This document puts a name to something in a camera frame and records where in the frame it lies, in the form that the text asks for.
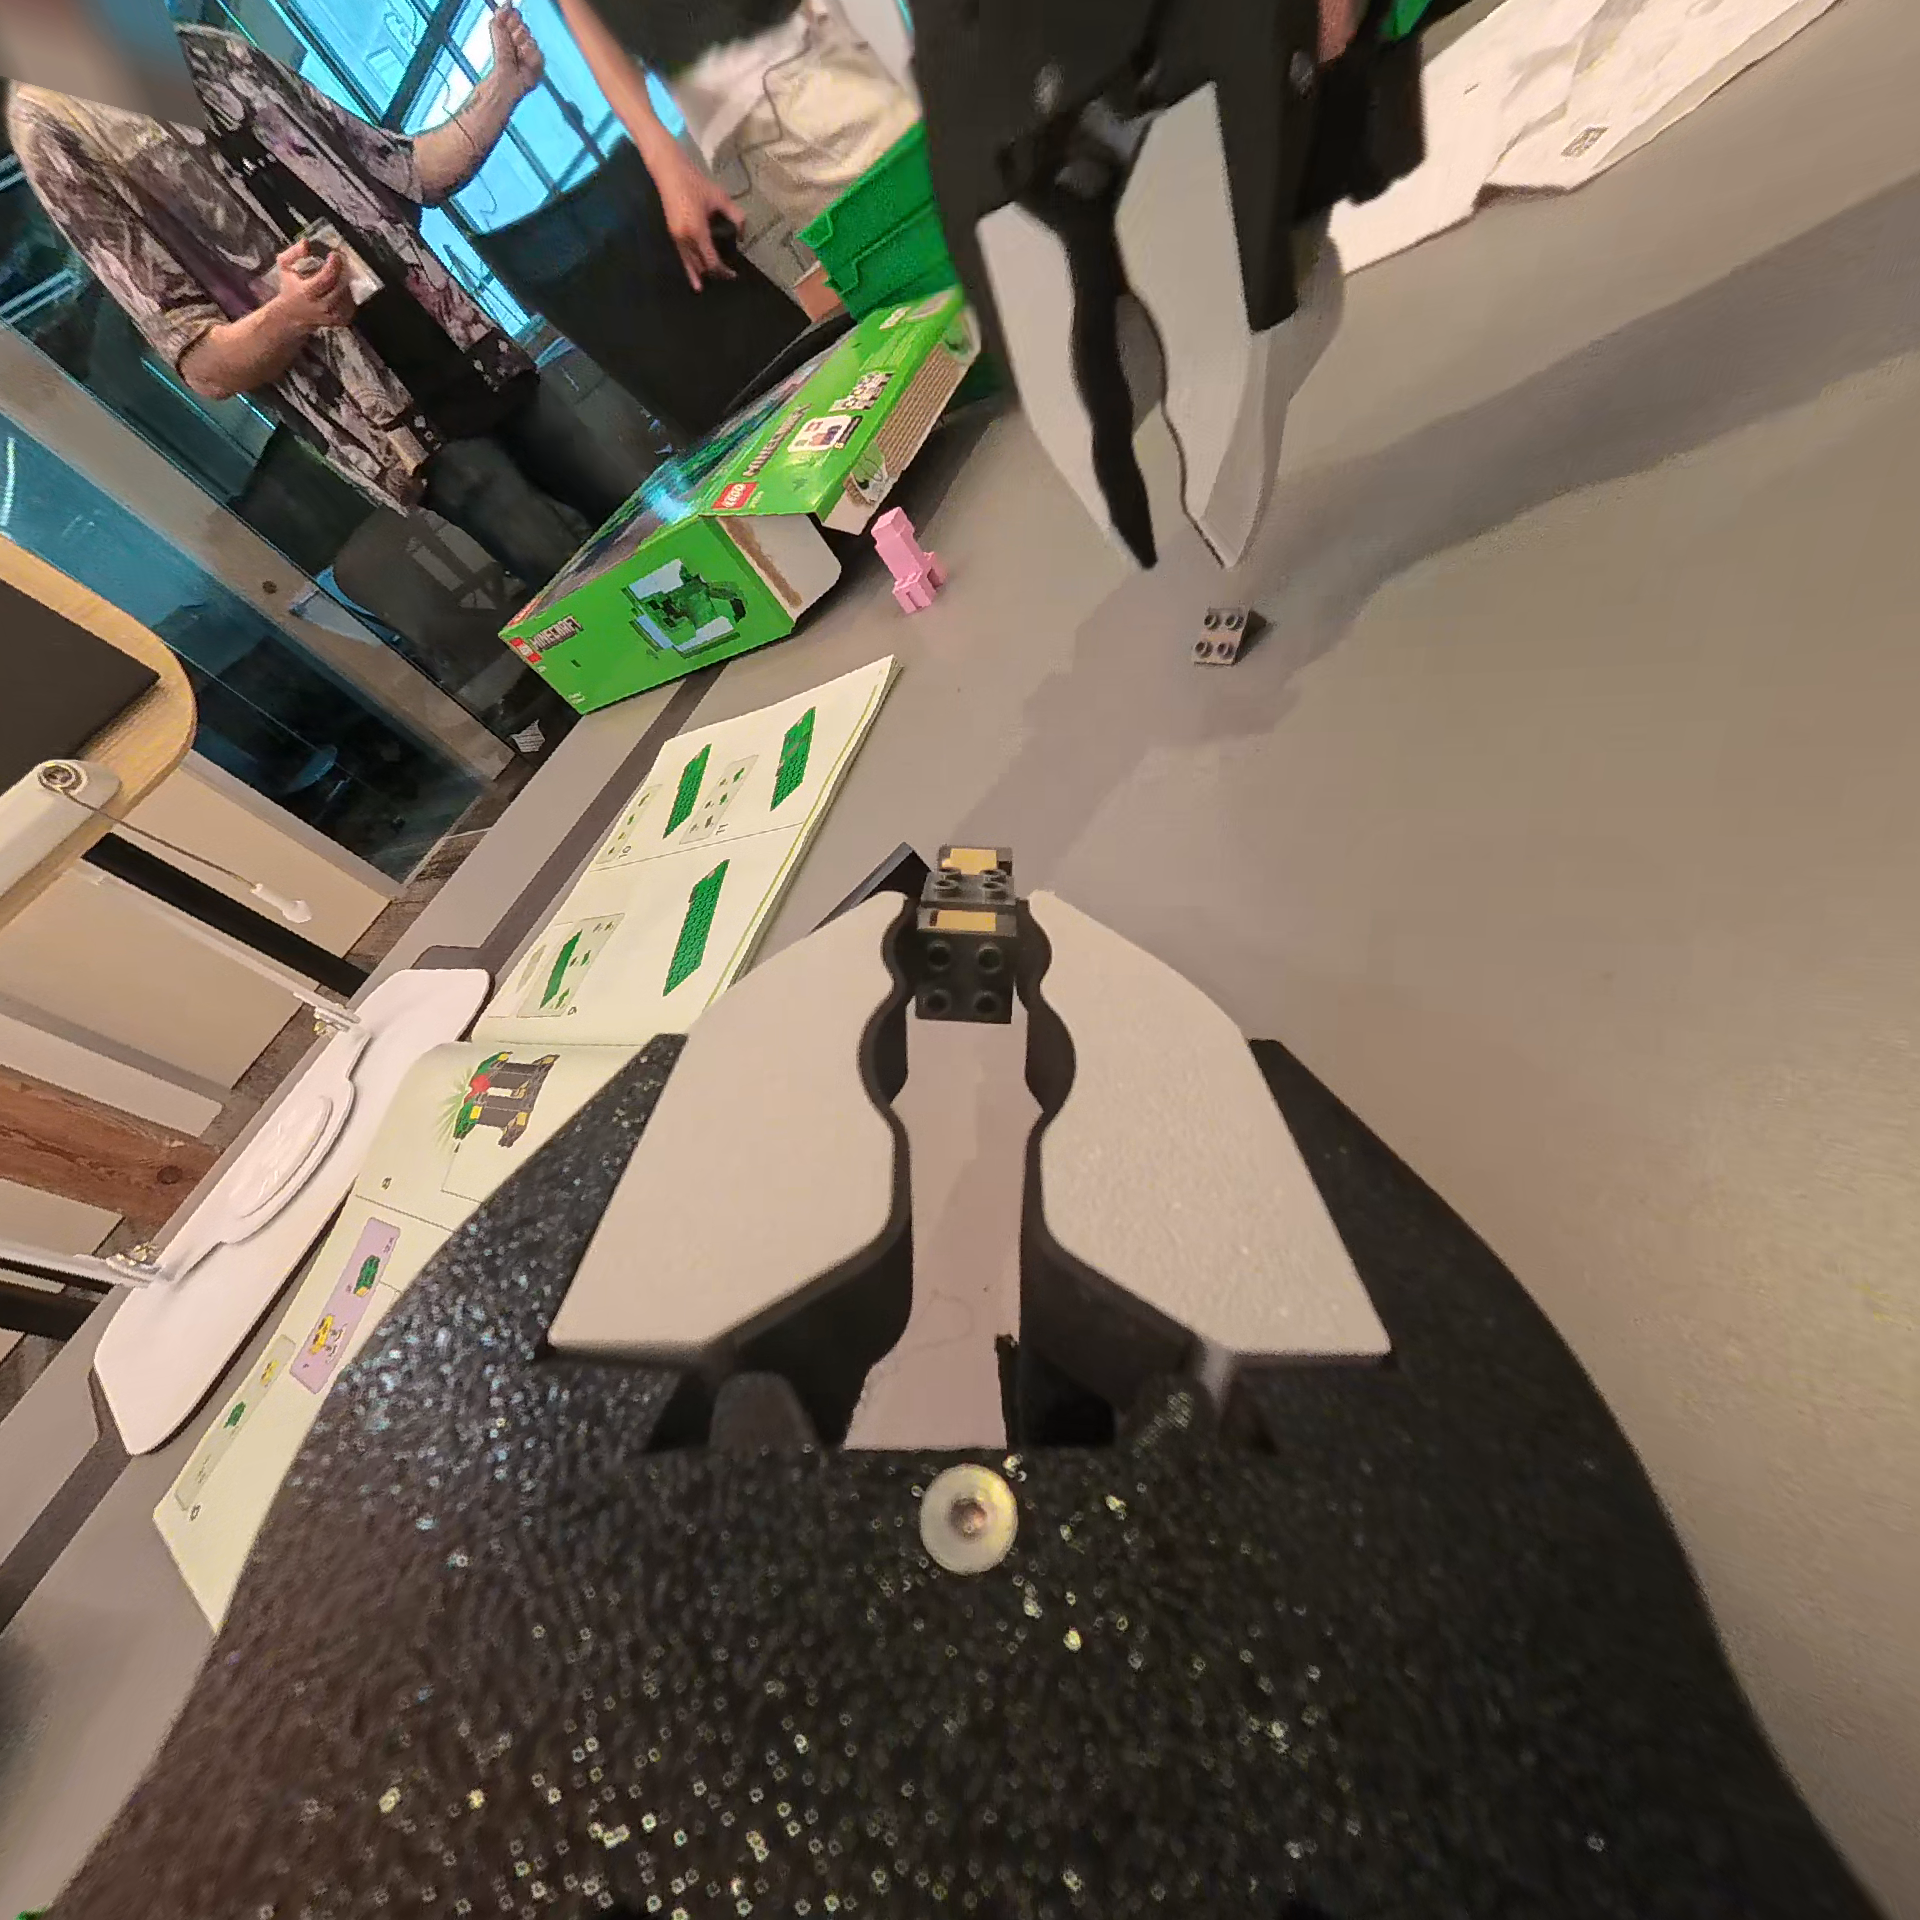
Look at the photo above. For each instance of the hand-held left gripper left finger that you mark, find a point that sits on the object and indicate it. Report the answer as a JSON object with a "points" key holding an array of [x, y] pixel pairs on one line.
{"points": [[750, 1185]]}

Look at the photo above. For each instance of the round wooden edge table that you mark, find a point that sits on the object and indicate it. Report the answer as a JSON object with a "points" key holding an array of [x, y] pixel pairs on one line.
{"points": [[60, 690]]}

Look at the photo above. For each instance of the black office chair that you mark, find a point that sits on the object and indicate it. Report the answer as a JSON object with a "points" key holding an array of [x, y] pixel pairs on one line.
{"points": [[629, 329]]}

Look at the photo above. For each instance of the open instruction booklet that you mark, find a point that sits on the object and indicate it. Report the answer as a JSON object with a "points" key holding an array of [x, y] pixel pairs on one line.
{"points": [[706, 839]]}

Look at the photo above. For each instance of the pink brick figure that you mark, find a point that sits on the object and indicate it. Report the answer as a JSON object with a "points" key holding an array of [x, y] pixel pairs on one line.
{"points": [[909, 563]]}

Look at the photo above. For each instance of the white rounded base plate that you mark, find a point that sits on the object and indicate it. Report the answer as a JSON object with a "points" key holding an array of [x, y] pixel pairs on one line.
{"points": [[226, 1320]]}

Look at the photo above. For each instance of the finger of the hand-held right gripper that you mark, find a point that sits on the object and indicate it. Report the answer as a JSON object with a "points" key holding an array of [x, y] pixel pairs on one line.
{"points": [[1028, 345], [1201, 299]]}

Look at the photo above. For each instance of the long black brick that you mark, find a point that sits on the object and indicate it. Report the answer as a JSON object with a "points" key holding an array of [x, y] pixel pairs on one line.
{"points": [[887, 883]]}

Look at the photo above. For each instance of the green toy brick box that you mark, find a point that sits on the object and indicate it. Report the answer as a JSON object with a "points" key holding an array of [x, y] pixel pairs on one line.
{"points": [[629, 628]]}

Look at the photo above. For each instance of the green stacked plastic bins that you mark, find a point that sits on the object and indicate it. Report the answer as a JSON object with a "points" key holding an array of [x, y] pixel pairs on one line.
{"points": [[886, 224]]}

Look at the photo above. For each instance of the dark grey bracket brick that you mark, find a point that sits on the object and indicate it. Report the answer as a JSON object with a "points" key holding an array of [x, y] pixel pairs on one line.
{"points": [[1229, 638]]}

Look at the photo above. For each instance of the beige low cabinet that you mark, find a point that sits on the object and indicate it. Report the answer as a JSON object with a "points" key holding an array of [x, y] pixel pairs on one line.
{"points": [[211, 884]]}

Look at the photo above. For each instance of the tan and black brick assembly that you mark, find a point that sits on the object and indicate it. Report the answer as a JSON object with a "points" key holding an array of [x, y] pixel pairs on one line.
{"points": [[961, 984]]}

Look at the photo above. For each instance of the white paper sheet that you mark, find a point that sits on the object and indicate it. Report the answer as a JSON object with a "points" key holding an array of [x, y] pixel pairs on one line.
{"points": [[1577, 106]]}

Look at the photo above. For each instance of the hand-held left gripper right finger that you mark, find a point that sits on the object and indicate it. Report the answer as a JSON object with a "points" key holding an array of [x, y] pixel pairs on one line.
{"points": [[1201, 1185]]}

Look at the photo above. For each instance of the grey desk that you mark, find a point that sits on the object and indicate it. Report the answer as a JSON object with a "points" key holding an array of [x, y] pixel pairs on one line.
{"points": [[1577, 900]]}

